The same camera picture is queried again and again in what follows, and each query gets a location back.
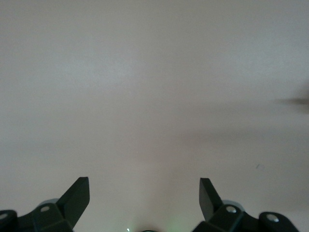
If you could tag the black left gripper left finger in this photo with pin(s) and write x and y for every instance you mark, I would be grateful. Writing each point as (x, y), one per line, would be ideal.
(48, 217)

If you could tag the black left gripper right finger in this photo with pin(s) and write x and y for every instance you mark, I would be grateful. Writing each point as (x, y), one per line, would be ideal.
(231, 217)

